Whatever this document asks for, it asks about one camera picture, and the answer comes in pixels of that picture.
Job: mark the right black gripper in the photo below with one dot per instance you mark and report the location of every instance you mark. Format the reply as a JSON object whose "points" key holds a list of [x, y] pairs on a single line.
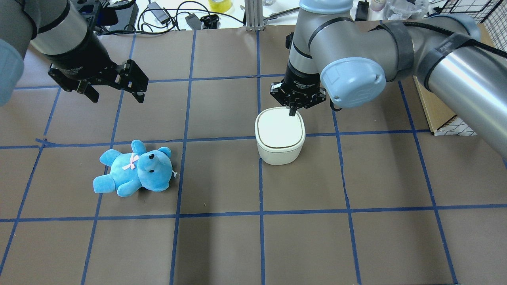
{"points": [[300, 80]]}

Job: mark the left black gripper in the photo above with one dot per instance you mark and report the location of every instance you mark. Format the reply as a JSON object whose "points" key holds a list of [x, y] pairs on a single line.
{"points": [[81, 54]]}

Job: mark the white trash can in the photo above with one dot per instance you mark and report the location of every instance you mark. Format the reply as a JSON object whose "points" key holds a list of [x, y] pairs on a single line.
{"points": [[279, 136]]}

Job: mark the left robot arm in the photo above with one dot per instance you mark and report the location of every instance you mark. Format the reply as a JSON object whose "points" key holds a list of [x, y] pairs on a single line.
{"points": [[52, 27]]}

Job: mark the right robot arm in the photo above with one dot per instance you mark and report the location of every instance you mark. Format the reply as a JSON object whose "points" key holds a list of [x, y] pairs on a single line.
{"points": [[330, 58]]}

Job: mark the blue teddy bear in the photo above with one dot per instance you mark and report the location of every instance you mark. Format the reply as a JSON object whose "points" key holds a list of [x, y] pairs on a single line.
{"points": [[138, 169]]}

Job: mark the grey power adapter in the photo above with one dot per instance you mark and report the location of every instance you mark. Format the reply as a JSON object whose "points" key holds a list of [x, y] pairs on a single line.
{"points": [[194, 22]]}

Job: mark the yellow tape roll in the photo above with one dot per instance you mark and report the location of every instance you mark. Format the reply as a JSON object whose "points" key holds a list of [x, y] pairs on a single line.
{"points": [[220, 6]]}

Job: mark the aluminium frame post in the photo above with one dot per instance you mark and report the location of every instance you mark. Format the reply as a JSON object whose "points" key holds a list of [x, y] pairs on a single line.
{"points": [[254, 15]]}

